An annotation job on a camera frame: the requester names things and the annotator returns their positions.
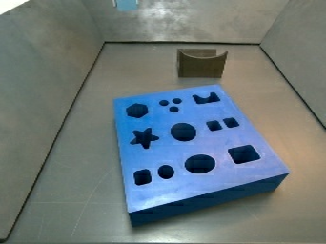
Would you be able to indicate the light blue rectangular block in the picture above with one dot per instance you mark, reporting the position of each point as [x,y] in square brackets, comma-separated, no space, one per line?
[127,5]

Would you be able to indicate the blue foam shape board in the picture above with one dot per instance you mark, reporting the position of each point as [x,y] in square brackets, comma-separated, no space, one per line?
[191,153]

